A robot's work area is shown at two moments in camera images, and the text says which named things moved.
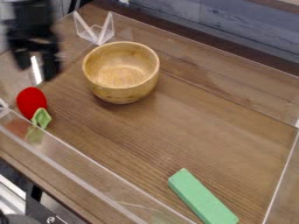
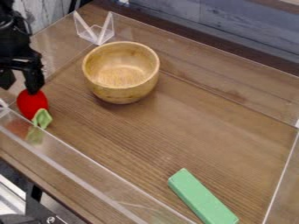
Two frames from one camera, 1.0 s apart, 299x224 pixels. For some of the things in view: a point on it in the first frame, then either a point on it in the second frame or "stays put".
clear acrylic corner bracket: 95,34 stays put
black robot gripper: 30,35 to 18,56
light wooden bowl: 120,70 stays put
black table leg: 36,192 stays put
